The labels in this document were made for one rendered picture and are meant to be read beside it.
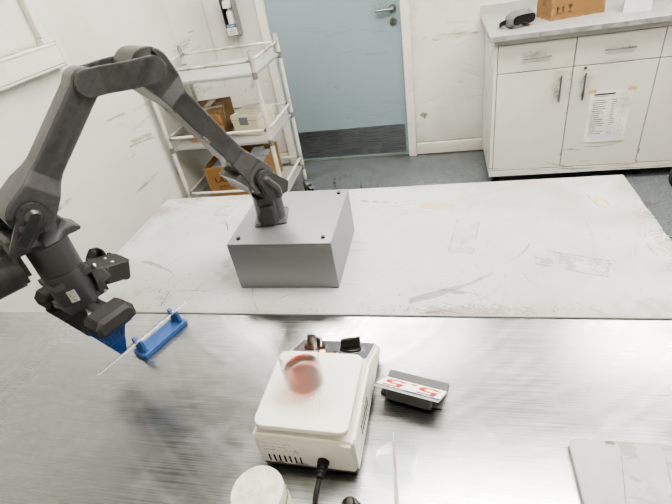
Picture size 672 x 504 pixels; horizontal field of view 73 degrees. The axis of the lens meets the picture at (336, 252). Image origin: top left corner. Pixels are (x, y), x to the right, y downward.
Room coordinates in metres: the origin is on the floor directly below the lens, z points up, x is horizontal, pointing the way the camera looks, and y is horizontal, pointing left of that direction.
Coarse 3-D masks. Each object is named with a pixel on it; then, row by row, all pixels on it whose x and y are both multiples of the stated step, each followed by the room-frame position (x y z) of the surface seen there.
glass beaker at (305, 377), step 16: (288, 336) 0.41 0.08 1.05; (304, 336) 0.41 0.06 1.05; (288, 352) 0.41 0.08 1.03; (304, 352) 0.42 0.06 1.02; (288, 368) 0.37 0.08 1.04; (304, 368) 0.37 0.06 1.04; (320, 368) 0.38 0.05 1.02; (288, 384) 0.38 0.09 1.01; (304, 384) 0.37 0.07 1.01; (320, 384) 0.38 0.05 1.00
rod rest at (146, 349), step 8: (168, 312) 0.66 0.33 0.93; (176, 312) 0.65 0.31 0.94; (176, 320) 0.65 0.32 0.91; (184, 320) 0.66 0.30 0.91; (160, 328) 0.65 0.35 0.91; (168, 328) 0.64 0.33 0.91; (176, 328) 0.64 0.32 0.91; (152, 336) 0.63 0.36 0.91; (160, 336) 0.62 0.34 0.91; (168, 336) 0.62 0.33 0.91; (136, 344) 0.60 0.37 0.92; (144, 344) 0.59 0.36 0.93; (152, 344) 0.61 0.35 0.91; (160, 344) 0.61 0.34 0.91; (136, 352) 0.59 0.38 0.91; (144, 352) 0.59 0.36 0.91; (152, 352) 0.59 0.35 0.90
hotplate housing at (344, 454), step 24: (360, 384) 0.39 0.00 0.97; (360, 408) 0.35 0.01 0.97; (264, 432) 0.34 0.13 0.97; (288, 432) 0.34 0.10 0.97; (360, 432) 0.33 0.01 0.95; (264, 456) 0.34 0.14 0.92; (288, 456) 0.33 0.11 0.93; (312, 456) 0.32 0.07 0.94; (336, 456) 0.31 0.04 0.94; (360, 456) 0.32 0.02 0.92
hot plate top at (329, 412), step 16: (320, 352) 0.44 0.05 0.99; (336, 368) 0.41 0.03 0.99; (352, 368) 0.40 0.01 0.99; (272, 384) 0.40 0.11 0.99; (336, 384) 0.38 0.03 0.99; (352, 384) 0.38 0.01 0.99; (272, 400) 0.37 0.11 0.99; (288, 400) 0.37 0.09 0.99; (304, 400) 0.36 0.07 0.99; (320, 400) 0.36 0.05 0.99; (336, 400) 0.36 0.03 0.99; (352, 400) 0.35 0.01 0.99; (256, 416) 0.35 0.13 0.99; (272, 416) 0.35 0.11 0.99; (288, 416) 0.35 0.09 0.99; (304, 416) 0.34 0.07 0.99; (320, 416) 0.34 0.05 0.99; (336, 416) 0.33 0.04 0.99; (352, 416) 0.33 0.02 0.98; (304, 432) 0.32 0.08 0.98; (320, 432) 0.32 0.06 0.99; (336, 432) 0.31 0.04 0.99
